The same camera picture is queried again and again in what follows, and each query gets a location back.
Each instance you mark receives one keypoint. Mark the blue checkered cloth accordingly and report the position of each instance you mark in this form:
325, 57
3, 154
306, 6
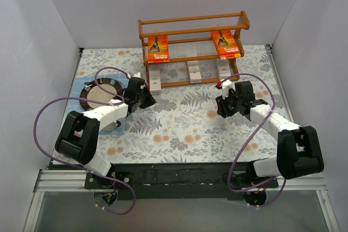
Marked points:
78, 85

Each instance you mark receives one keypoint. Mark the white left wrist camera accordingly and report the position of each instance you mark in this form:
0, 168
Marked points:
137, 75

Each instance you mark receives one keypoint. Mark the orange Gillette Fusion razor box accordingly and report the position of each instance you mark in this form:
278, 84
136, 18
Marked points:
225, 44

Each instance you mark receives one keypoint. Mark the white Harry's razor box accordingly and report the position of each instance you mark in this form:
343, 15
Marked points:
194, 72

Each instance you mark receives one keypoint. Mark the white Harry's box black end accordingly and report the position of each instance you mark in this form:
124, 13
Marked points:
223, 68

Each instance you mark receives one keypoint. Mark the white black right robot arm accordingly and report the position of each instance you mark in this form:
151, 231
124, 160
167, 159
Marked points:
298, 150

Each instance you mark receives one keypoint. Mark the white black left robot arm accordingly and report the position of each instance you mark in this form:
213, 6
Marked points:
78, 137

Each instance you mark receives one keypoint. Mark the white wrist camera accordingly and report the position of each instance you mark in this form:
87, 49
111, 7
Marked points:
137, 75
224, 86

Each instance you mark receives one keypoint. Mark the aluminium rail frame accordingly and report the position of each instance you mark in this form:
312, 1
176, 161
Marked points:
193, 180

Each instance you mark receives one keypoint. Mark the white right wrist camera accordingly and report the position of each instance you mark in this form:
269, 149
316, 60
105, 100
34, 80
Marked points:
224, 86

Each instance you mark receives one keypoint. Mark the floral paper table mat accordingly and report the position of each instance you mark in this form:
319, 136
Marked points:
183, 125

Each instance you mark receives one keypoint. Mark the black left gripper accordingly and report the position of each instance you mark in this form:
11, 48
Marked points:
143, 95

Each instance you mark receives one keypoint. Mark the brown wooden three-tier shelf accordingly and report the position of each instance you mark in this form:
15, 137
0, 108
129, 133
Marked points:
189, 39

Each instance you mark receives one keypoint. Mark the black rimmed cream plate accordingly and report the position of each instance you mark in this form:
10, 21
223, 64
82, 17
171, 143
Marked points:
92, 92

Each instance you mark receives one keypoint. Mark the orange Gillette Styler razor box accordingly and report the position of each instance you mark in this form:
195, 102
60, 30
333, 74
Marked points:
158, 49

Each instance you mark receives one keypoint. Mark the cream enamel mug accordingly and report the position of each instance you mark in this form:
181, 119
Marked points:
112, 126

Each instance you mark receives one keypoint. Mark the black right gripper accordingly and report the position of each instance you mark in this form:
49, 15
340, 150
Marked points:
227, 104

